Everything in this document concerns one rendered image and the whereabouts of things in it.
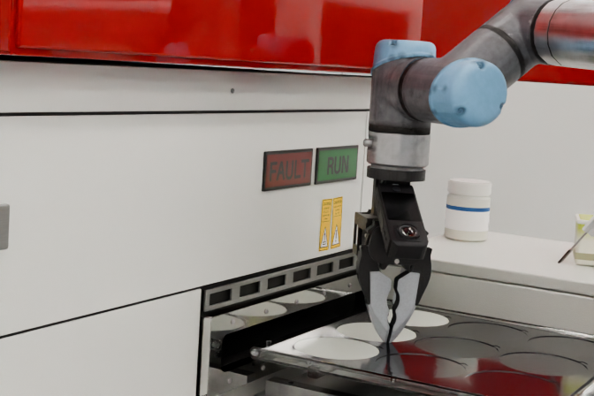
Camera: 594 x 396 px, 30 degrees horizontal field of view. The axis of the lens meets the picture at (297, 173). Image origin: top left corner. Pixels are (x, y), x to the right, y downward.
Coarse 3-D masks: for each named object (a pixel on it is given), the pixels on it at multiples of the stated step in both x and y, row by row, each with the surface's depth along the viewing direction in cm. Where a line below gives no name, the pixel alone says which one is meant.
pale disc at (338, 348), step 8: (296, 344) 132; (304, 344) 132; (312, 344) 132; (320, 344) 132; (328, 344) 133; (336, 344) 133; (344, 344) 133; (352, 344) 133; (360, 344) 134; (368, 344) 134; (304, 352) 128; (312, 352) 129; (320, 352) 129; (328, 352) 129; (336, 352) 129; (344, 352) 129; (352, 352) 130; (360, 352) 130; (368, 352) 130; (376, 352) 130
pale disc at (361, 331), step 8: (344, 328) 141; (352, 328) 142; (360, 328) 142; (368, 328) 142; (352, 336) 137; (360, 336) 138; (368, 336) 138; (376, 336) 138; (400, 336) 139; (408, 336) 139
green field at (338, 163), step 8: (320, 152) 145; (328, 152) 146; (336, 152) 148; (344, 152) 150; (352, 152) 152; (320, 160) 145; (328, 160) 147; (336, 160) 149; (344, 160) 151; (352, 160) 153; (320, 168) 145; (328, 168) 147; (336, 168) 149; (344, 168) 151; (352, 168) 153; (320, 176) 145; (328, 176) 147; (336, 176) 149; (344, 176) 151; (352, 176) 153
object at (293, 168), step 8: (304, 152) 141; (272, 160) 134; (280, 160) 136; (288, 160) 138; (296, 160) 139; (304, 160) 141; (272, 168) 134; (280, 168) 136; (288, 168) 138; (296, 168) 140; (304, 168) 141; (272, 176) 135; (280, 176) 136; (288, 176) 138; (296, 176) 140; (304, 176) 142; (272, 184) 135; (280, 184) 136; (288, 184) 138
